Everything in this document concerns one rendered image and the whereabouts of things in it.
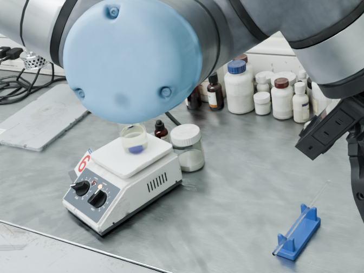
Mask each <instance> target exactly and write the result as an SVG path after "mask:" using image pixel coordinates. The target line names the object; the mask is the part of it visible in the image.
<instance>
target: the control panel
mask: <svg viewBox="0 0 364 273"><path fill-rule="evenodd" d="M83 180H86V181H88V182H89V184H90V187H89V190H88V192H87V193H86V194H85V195H83V196H78V195H77V194H76V193H75V190H74V189H73V188H71V189H70V190H69V191H68V193H67V194H66V196H65V197H64V200H66V201H67V202H68V203H70V204H71V205H72V206H74V207H75V208H77V209H78V210H79V211H81V212H82V213H83V214H84V215H86V216H87V217H89V218H90V219H91V220H93V221H94V222H96V223H98V222H99V220H100V219H101V217H102V216H103V215H104V213H105V212H106V210H107V209H108V208H109V206H110V204H111V203H112V202H113V200H114V199H115V197H116V196H117V195H118V193H119V192H120V190H121V189H120V188H118V187H117V186H115V185H113V184H112V183H110V182H109V181H107V180H106V179H104V178H103V177H101V176H99V175H98V174H96V173H94V172H93V171H91V170H90V169H88V168H85V169H84V170H83V172H82V173H81V175H80V176H79V177H78V179H77V180H76V182H75V183H78V182H81V181H83ZM93 181H96V183H95V184H94V185H93V184H92V182H93ZM99 185H102V187H101V188H100V189H101V190H103V191H104V192H105V193H106V195H107V199H106V202H105V203H104V204H103V205H102V206H101V207H99V208H95V207H93V206H92V205H90V204H89V203H88V202H87V201H88V199H89V198H90V197H91V196H92V195H93V194H94V192H95V191H96V190H97V189H99V188H98V186H99Z"/></svg>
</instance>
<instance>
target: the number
mask: <svg viewBox="0 0 364 273"><path fill-rule="evenodd" d="M91 161H92V159H91V158H90V154H89V152H87V153H86V155H85V156H84V157H83V159H82V160H81V161H80V163H79V164H78V166H77V167H76V169H77V171H78V173H79V174H81V172H82V171H83V169H84V168H85V167H86V165H88V164H89V163H90V162H91Z"/></svg>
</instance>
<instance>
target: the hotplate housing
mask: <svg viewBox="0 0 364 273"><path fill-rule="evenodd" d="M85 168H88V169H90V170H91V171H93V172H94V173H96V174H98V175H99V176H101V177H103V178H104V179H106V180H107V181H109V182H110V183H112V184H113V185H115V186H117V187H118V188H120V189H121V190H120V192H119V193H118V195H117V196H116V197H115V199H114V200H113V202H112V203H111V204H110V206H109V208H108V209H107V210H106V212H105V213H104V215H103V216H102V217H101V219H100V220H99V222H98V223H96V222H94V221H93V220H91V219H90V218H89V217H87V216H86V215H85V214H83V213H82V212H81V211H79V210H78V209H77V208H75V207H74V206H72V205H71V204H70V203H68V202H67V201H66V200H64V197H65V196H66V195H65V196H64V197H63V206H65V207H66V209H67V210H68V211H70V212H71V213H72V214H74V215H75V216H77V218H79V219H80V220H82V221H83V222H84V223H86V224H87V225H88V226H90V227H91V228H92V229H93V230H95V231H96V232H97V233H99V234H100V235H102V236H103V235H104V234H106V233H107V232H108V231H110V230H111V229H113V228H115V227H116V226H118V225H119V224H121V223H122V222H124V221H125V220H126V219H128V218H129V217H131V216H132V215H134V214H135V213H137V212H138V211H140V210H141V209H143V208H144V207H146V206H147V205H149V204H150V203H152V202H153V201H155V200H156V199H158V198H159V197H161V196H162V195H164V194H165V193H167V192H168V191H170V190H171V189H173V188H174V187H176V186H177V185H179V184H180V183H182V182H183V181H182V172H181V167H180V162H179V157H178V154H176V153H174V152H172V151H171V152H170V153H168V154H166V155H165V156H163V157H161V158H160V159H158V160H157V161H155V162H153V163H152V164H150V165H148V166H147V167H145V168H143V169H142V170H141V171H139V172H137V173H136V174H134V175H132V176H131V177H129V178H121V177H119V176H118V175H116V174H114V173H113V172H111V171H109V170H107V169H106V168H104V167H102V166H101V165H99V164H97V163H96V162H94V161H91V162H90V163H89V164H88V165H86V167H85ZM85 168H84V169H85ZM84 169H83V170H84ZM82 172H83V171H82ZM82 172H81V173H82ZM80 175H81V174H80ZM80 175H79V176H80ZM79 176H78V177H79ZM77 179H78V178H77ZM77 179H76V180H77ZM76 180H75V182H76ZM75 182H74V183H75ZM70 189H71V188H70ZM68 191H69V190H68ZM67 193H68V192H67Z"/></svg>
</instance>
